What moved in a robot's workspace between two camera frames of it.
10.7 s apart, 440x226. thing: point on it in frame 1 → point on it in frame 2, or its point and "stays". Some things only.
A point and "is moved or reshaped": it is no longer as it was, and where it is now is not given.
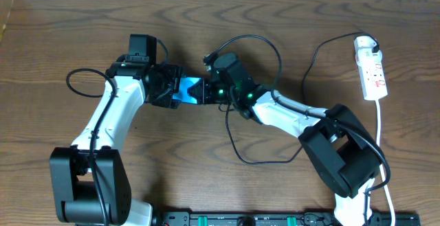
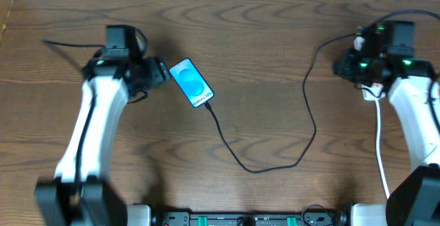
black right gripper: x=207 y=93 → x=344 y=68
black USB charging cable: x=287 y=161 → x=308 y=104
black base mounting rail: x=402 y=218 stays
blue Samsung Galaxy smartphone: x=183 y=95 is moved or reshaped
